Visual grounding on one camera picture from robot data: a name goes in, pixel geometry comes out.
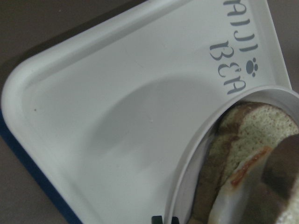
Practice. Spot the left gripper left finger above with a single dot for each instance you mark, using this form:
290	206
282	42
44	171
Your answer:
157	220

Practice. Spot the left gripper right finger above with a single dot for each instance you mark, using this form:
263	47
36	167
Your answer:
175	220

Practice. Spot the white round plate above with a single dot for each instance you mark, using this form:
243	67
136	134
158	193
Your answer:
182	191

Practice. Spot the cream bear tray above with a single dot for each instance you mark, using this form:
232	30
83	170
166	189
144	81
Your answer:
108	114

